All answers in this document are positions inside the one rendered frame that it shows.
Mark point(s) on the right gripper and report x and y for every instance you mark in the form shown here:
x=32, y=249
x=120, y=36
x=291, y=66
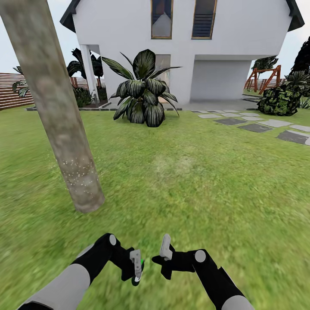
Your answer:
x=169, y=265

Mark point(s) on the pesticide atomizer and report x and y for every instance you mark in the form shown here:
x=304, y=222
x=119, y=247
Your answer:
x=135, y=281

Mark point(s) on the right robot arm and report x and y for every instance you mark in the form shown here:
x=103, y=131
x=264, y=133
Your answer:
x=219, y=286

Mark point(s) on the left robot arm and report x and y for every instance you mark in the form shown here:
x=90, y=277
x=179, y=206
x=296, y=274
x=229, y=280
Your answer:
x=67, y=290

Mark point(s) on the fixed window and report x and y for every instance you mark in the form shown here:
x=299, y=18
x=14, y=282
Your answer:
x=162, y=61

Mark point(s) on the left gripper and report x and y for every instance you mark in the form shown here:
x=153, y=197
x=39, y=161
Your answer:
x=126, y=265

